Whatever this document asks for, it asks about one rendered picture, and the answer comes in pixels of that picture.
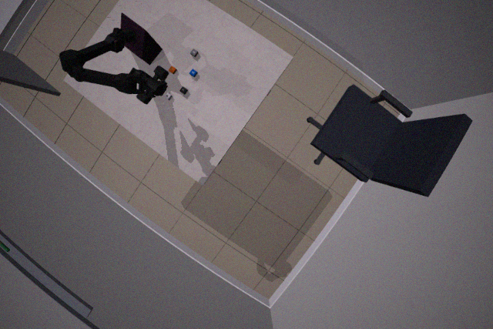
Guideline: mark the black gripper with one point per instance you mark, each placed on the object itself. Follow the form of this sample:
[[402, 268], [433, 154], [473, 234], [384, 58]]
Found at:
[[161, 74]]

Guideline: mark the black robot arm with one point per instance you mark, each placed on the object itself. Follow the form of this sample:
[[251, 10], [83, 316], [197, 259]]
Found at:
[[72, 62]]

